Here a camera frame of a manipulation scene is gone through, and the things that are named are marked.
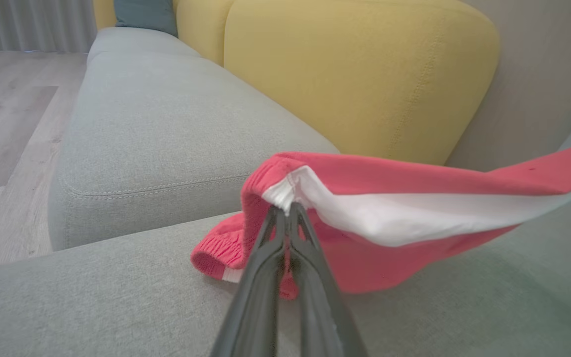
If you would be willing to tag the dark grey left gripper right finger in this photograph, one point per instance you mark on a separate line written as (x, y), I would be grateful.
(317, 307)

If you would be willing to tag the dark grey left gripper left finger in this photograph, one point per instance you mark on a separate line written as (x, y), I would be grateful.
(260, 287)

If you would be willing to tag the red shorts with white stripe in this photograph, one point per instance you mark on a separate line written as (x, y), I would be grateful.
(389, 173)

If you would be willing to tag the large grey sofa chaise seat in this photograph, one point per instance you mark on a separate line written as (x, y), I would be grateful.
(92, 307)

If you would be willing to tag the long grey sofa seat cushion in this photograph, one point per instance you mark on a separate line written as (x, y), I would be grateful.
(156, 124)

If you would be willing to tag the large yellow sofa back cushion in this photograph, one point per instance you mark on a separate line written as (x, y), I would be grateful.
(355, 74)

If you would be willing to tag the teal throw pillow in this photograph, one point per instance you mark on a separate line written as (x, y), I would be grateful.
(146, 15)

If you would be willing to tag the grey pleated curtain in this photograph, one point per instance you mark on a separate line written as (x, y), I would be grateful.
(28, 22)

